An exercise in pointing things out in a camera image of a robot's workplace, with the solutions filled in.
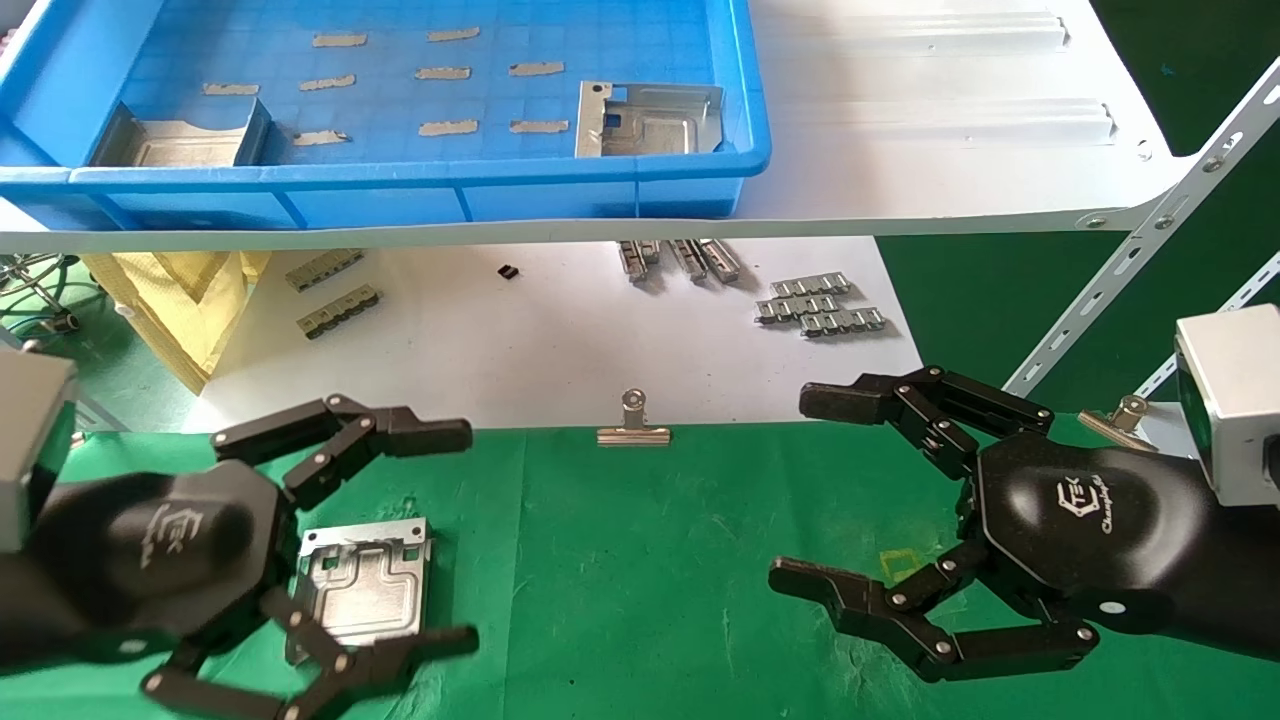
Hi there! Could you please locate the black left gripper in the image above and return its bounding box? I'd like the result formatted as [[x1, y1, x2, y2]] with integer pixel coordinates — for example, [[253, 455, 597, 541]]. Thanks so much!
[[35, 393, 479, 720]]

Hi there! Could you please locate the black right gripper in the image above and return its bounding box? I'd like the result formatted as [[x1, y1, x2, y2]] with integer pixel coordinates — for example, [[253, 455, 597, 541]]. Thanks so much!
[[768, 365, 1221, 686]]

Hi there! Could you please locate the stamped sheet metal part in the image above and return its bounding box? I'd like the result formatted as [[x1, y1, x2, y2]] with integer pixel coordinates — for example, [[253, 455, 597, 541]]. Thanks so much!
[[285, 517, 433, 666]]

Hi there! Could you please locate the grey metal terminal strip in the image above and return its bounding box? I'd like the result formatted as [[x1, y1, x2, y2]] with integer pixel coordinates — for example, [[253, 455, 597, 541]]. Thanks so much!
[[768, 272, 852, 299], [755, 294, 841, 325], [798, 307, 888, 339]]

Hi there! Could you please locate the green table cloth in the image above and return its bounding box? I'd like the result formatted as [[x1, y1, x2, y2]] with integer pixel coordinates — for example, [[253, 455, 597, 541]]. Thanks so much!
[[0, 410, 1280, 720]]

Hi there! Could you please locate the silver binder clip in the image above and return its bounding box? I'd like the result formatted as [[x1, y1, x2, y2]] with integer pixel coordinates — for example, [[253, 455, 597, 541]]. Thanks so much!
[[597, 389, 672, 447], [1077, 395, 1161, 453]]

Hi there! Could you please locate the olive connector strip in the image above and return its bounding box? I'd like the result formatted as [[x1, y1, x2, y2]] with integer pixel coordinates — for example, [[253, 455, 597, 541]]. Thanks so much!
[[285, 249, 365, 294], [298, 285, 382, 340]]

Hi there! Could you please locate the blue plastic bin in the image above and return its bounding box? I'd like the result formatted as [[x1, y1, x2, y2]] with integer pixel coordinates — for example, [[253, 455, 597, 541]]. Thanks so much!
[[0, 0, 773, 231]]

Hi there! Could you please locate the white shelf board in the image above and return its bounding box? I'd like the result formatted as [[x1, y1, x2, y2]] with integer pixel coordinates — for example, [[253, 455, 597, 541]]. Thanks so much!
[[0, 0, 1201, 253]]

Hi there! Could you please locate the long white perforated brace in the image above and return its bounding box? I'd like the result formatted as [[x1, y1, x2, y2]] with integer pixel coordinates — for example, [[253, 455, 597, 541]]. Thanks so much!
[[1003, 55, 1280, 399]]

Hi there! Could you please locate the flat metal part with notch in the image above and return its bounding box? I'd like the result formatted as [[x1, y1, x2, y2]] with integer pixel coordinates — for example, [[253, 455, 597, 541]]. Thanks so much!
[[575, 80, 726, 159]]

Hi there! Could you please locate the short white perforated brace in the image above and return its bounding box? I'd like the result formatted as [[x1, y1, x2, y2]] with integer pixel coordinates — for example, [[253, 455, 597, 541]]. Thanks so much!
[[1135, 255, 1280, 401]]

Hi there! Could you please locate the metal part with curved cutout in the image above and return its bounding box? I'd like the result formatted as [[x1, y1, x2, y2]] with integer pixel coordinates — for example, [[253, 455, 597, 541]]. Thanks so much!
[[88, 98, 273, 168]]

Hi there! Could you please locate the grey metal frame bar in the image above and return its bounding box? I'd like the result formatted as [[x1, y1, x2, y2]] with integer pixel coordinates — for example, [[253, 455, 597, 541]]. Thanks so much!
[[0, 325, 131, 436]]

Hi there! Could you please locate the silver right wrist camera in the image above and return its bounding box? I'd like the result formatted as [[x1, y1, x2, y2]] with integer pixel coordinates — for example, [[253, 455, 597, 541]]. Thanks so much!
[[1173, 305, 1280, 506]]

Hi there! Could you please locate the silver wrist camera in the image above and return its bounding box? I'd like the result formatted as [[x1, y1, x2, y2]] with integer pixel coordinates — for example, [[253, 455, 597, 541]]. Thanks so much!
[[0, 345, 79, 556], [1173, 305, 1280, 506]]

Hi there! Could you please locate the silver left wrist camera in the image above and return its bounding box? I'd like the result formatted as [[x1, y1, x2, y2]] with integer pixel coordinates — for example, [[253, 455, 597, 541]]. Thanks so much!
[[0, 345, 79, 556]]

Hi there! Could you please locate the grey cable bundle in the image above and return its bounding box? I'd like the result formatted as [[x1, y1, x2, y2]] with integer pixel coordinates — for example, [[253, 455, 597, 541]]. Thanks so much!
[[0, 253, 83, 336]]

